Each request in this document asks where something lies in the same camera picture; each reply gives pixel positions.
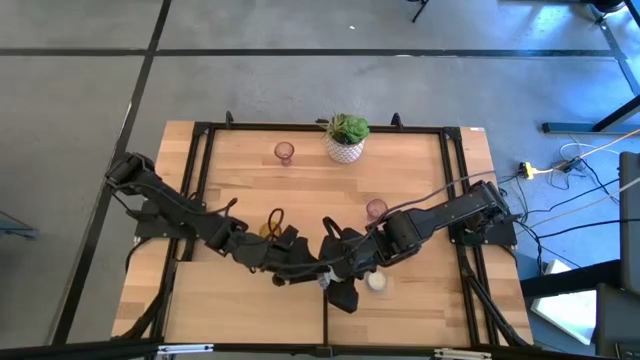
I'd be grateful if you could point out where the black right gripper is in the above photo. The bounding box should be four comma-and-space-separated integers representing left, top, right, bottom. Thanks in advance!
319, 217, 386, 314

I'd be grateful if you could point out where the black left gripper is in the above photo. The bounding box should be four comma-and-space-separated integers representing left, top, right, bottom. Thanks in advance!
247, 225, 325, 287

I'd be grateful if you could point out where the pink glass candle holder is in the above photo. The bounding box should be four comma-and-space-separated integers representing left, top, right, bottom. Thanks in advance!
365, 198, 389, 223
273, 141, 296, 168

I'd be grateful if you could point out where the black divider strip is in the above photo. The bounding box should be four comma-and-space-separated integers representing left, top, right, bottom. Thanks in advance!
321, 287, 330, 347

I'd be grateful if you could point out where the raised wooden board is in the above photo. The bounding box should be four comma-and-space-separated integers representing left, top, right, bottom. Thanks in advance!
163, 259, 325, 345

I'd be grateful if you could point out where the succulent in white pot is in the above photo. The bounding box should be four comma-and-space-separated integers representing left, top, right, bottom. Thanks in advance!
319, 112, 372, 165

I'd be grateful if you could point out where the white flat panel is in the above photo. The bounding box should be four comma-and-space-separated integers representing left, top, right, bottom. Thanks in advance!
529, 259, 599, 346

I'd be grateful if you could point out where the black slanted bar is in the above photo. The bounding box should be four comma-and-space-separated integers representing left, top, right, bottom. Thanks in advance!
519, 259, 621, 299

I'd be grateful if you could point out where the dark grey box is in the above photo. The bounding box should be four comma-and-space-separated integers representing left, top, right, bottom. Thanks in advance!
594, 283, 640, 359

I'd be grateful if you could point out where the dark desk foot bar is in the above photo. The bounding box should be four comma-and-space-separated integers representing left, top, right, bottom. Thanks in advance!
542, 94, 640, 135

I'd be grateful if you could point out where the black stand leg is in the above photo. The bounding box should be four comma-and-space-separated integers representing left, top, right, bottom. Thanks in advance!
409, 0, 431, 24

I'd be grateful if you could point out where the grey floor object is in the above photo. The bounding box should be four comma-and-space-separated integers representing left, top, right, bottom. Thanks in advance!
0, 209, 39, 240

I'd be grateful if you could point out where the dark grey cabinet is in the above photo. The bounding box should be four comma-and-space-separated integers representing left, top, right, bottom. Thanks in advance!
618, 152, 640, 296

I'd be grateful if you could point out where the thin grey desk leg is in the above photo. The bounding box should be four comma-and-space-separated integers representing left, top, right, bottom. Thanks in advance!
597, 19, 640, 96

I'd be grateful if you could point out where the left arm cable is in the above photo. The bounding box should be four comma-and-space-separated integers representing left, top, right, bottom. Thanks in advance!
266, 206, 286, 239

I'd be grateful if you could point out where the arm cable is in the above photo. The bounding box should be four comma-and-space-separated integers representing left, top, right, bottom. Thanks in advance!
319, 169, 499, 251
266, 206, 286, 239

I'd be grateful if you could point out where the silver aluminium bracket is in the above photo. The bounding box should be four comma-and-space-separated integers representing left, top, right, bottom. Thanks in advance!
433, 348, 494, 360
156, 343, 215, 356

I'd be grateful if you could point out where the black aluminium table frame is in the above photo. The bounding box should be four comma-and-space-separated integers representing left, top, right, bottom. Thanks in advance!
113, 119, 534, 349

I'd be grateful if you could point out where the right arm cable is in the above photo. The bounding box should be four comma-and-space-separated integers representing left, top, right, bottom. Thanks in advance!
319, 169, 499, 251

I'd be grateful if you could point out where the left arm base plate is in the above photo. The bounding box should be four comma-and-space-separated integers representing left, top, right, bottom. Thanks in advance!
134, 199, 206, 240

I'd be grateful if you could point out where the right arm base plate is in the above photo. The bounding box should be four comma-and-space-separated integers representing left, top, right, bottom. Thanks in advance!
447, 219, 519, 247

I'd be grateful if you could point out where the beige floor cable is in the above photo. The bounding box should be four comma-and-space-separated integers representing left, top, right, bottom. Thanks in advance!
529, 128, 640, 176

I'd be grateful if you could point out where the black frame beam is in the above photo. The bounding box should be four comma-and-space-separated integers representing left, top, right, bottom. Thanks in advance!
0, 338, 640, 360

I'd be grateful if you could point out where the black floor cable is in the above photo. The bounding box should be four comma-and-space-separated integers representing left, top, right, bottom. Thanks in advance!
537, 217, 640, 241

